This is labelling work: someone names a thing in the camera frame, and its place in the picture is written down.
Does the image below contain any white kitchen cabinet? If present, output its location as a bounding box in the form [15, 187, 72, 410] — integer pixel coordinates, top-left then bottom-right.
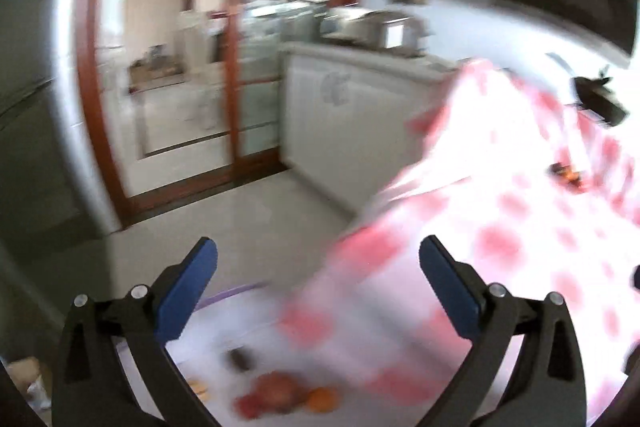
[281, 42, 456, 212]

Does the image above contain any small yellow striped melon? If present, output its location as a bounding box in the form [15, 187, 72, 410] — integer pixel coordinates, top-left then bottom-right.
[188, 378, 209, 403]

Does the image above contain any dark brown mangosteen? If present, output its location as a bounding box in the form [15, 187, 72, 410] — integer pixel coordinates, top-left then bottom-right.
[227, 347, 254, 373]

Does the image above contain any large dark red apple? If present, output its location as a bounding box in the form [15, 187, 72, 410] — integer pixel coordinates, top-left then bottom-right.
[252, 371, 308, 414]

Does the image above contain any black frying pan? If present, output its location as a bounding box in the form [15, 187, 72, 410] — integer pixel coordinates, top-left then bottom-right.
[547, 53, 629, 127]

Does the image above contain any steel cooking pot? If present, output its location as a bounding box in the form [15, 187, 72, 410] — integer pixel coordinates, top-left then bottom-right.
[320, 6, 427, 58]

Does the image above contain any small orange fruit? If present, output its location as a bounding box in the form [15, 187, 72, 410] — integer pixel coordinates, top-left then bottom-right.
[549, 162, 587, 193]

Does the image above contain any red white checkered tablecloth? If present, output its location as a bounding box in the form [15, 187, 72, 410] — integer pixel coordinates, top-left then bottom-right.
[280, 60, 639, 421]

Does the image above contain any wooden glass sliding door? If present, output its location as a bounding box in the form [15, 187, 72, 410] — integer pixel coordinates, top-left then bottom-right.
[75, 0, 357, 229]

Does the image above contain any red tomato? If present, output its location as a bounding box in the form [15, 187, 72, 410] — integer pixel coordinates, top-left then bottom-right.
[233, 395, 264, 421]

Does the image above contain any small orange mandarin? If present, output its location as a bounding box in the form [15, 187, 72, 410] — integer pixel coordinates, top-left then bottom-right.
[305, 387, 341, 414]

